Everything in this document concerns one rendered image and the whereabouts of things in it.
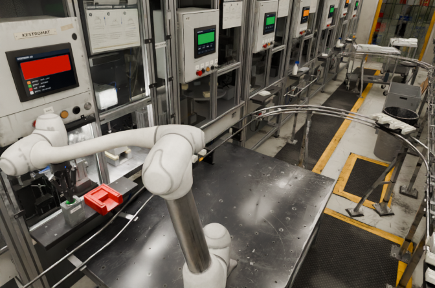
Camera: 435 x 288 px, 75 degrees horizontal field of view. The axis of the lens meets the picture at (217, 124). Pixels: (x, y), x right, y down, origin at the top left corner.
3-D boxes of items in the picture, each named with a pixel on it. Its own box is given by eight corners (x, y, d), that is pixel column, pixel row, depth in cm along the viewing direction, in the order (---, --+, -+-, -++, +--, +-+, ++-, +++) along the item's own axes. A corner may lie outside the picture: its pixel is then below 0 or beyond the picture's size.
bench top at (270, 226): (232, 400, 101) (233, 395, 100) (66, 254, 154) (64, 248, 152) (336, 184, 213) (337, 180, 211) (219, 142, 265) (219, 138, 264)
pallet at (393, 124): (367, 123, 275) (369, 113, 270) (377, 120, 280) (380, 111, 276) (402, 140, 245) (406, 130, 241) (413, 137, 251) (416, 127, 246)
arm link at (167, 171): (231, 277, 129) (224, 329, 110) (197, 277, 133) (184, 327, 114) (192, 129, 98) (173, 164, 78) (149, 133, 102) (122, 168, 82)
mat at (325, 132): (314, 184, 314) (314, 183, 313) (265, 166, 343) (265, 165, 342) (381, 70, 750) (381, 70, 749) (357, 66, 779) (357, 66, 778)
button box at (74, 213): (72, 227, 135) (66, 208, 130) (62, 220, 139) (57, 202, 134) (87, 217, 141) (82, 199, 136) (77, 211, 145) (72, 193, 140)
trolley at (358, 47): (344, 91, 592) (356, 44, 549) (342, 83, 641) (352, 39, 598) (391, 96, 572) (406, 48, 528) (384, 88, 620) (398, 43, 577)
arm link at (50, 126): (53, 140, 126) (31, 156, 115) (44, 108, 119) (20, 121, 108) (75, 143, 125) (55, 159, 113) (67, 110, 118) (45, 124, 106)
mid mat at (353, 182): (388, 215, 274) (389, 214, 274) (330, 193, 301) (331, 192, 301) (397, 166, 349) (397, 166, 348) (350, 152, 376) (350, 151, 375)
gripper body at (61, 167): (63, 152, 129) (68, 168, 133) (44, 160, 122) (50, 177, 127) (73, 157, 125) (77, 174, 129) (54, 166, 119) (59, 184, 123)
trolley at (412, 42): (408, 86, 636) (423, 41, 592) (379, 81, 658) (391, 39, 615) (404, 76, 704) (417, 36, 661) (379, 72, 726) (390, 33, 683)
